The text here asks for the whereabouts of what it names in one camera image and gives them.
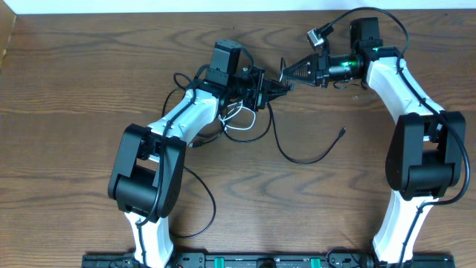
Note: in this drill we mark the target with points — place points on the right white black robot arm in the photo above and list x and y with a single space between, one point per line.
426 155

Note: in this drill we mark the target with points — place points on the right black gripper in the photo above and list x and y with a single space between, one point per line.
317 68

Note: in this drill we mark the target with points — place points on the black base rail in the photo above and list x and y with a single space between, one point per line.
340 258

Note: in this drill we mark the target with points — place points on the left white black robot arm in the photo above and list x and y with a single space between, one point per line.
146 176

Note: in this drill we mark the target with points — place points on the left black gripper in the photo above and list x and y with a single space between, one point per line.
271 85

